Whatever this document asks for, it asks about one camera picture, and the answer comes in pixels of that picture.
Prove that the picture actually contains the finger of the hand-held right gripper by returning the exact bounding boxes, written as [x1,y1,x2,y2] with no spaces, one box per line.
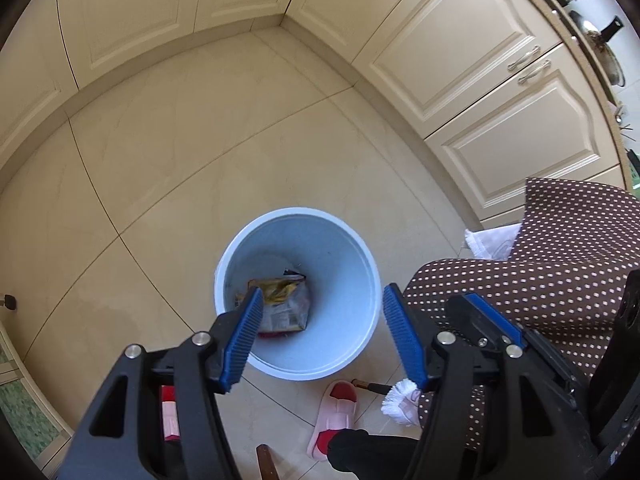
[522,329,593,396]
[445,292,525,356]

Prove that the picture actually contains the clear snack bag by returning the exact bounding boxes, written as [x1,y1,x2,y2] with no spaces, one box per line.
[235,270,311,333]

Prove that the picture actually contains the green patterned glass door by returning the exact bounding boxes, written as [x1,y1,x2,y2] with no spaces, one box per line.
[0,330,68,466]

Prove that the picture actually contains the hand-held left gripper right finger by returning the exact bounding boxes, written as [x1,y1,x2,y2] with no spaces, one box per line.
[382,282,601,480]

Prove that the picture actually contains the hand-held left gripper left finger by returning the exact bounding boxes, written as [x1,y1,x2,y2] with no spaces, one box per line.
[56,286,265,480]

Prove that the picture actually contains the steel wok with lid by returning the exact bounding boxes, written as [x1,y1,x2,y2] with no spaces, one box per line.
[567,10,628,88]

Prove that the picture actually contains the blue plastic bucket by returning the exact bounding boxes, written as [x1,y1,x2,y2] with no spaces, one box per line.
[214,207,380,381]

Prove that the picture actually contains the brown polka dot tablecloth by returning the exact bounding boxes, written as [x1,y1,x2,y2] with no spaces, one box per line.
[400,177,640,461]

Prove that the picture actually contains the wooden table leg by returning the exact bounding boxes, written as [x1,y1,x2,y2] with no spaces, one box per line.
[256,444,278,480]
[352,379,396,395]

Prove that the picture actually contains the cream lower kitchen cabinets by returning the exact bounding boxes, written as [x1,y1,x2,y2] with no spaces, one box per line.
[0,0,628,226]

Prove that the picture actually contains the person's black pants leg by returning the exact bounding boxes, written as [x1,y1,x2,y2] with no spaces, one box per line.
[327,429,426,480]

